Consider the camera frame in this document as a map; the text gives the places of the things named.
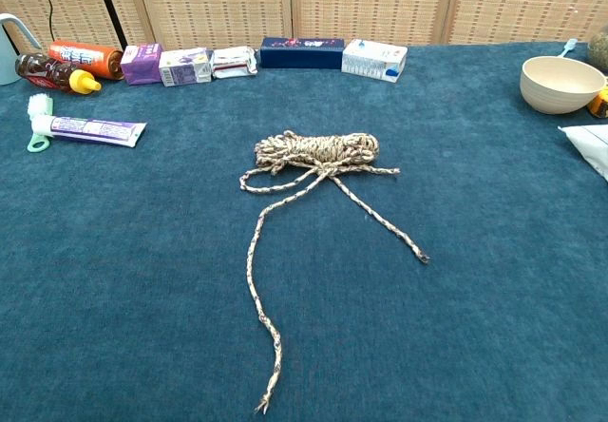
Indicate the dark blue long box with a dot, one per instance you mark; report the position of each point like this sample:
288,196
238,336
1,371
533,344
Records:
299,56

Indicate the white purple drink carton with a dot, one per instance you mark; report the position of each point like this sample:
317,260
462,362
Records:
183,68

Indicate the pale plastic jug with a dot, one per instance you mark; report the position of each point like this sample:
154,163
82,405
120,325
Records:
7,61

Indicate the black stand pole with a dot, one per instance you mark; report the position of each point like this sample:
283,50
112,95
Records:
108,6

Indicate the orange snack can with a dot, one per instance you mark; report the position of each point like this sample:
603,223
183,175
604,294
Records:
85,56

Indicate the white printed bag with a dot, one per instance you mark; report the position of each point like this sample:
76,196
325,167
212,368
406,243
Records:
591,146

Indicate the green brush white bristles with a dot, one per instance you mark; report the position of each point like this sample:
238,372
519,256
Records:
39,106

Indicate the light blue toothbrush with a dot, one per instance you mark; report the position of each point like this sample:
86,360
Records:
570,45

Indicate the white purple toothpaste tube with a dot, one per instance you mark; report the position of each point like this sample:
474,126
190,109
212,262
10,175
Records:
95,129

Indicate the brown drink bottle yellow cap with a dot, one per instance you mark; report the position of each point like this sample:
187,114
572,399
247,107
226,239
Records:
47,72

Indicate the silver foil packet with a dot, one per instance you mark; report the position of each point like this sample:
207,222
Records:
233,63

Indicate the dark blue table cloth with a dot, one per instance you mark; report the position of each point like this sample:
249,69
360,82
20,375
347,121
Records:
142,251

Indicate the bamboo folding screen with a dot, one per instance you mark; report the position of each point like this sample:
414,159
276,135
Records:
370,4

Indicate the yellow tape measure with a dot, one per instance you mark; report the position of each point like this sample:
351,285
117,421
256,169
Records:
601,103

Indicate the white blue box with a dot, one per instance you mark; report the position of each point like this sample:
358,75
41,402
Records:
370,61

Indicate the beige bowl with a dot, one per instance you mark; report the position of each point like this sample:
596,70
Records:
556,94

